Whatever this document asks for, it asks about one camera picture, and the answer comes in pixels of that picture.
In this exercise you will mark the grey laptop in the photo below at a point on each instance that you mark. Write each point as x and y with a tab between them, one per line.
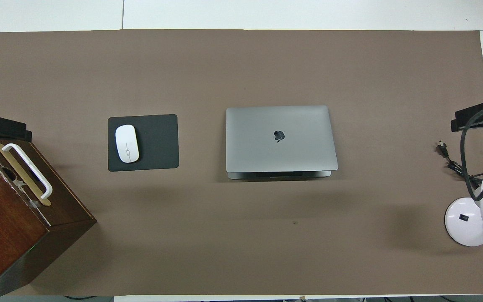
279	155

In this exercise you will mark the dark brown wooden box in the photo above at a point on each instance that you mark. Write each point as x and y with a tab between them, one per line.
6	226

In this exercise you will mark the white desk lamp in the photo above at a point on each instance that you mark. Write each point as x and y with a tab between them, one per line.
463	222

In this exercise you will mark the white computer mouse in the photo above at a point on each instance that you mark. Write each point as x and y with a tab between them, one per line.
127	143

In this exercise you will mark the black mouse pad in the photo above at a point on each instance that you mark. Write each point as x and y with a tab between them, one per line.
157	138

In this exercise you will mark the brown table mat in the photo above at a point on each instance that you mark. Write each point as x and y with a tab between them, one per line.
266	243

